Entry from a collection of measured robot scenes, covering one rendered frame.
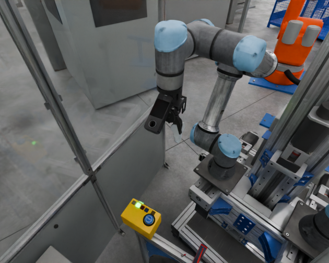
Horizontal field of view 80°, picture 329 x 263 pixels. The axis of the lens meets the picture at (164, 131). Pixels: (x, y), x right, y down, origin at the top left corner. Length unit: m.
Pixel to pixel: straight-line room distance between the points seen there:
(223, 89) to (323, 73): 0.35
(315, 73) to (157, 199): 1.77
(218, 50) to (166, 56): 0.12
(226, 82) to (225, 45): 0.43
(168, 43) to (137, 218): 0.75
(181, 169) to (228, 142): 1.44
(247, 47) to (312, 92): 0.46
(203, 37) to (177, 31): 0.09
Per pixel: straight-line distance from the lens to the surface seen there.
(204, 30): 0.55
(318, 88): 0.90
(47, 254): 1.28
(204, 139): 1.02
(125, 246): 2.07
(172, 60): 0.49
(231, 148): 0.98
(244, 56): 0.50
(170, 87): 0.52
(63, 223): 1.32
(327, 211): 1.03
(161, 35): 0.48
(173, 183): 2.28
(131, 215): 0.99
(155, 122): 0.54
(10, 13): 0.77
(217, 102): 0.95
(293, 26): 3.83
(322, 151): 1.03
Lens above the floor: 1.98
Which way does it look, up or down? 46 degrees down
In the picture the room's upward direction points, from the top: straight up
